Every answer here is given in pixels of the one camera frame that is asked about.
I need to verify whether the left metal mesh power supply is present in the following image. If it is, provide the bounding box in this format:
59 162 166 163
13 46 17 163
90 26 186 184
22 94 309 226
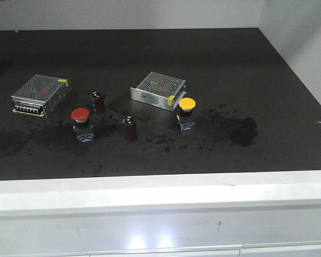
11 74 71 118

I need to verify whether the right metal mesh power supply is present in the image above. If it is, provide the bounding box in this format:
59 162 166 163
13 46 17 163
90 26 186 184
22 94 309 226
130 72 186 111

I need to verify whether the metal mesh power supply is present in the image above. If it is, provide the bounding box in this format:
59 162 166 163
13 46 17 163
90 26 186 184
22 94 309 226
11 74 71 118
130 72 186 111

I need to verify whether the yellow mushroom push button switch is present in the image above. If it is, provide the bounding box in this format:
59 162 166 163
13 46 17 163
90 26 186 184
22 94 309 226
175 97 196 132

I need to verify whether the front dark brown capacitor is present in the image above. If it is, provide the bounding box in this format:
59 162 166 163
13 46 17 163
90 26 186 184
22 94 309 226
122 116 137 141

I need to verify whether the red mushroom push button switch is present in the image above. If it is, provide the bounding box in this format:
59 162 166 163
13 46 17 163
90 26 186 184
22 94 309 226
71 108 94 143

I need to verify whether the white cabinet drawer front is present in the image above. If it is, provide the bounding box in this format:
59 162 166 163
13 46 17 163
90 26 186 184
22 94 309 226
0 205 321 256

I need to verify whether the rear dark brown capacitor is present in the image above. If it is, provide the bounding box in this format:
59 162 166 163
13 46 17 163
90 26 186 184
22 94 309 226
90 91 105 114

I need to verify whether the dark brown capacitor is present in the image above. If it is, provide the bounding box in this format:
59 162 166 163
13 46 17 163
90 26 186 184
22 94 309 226
90 91 105 114
122 116 137 141

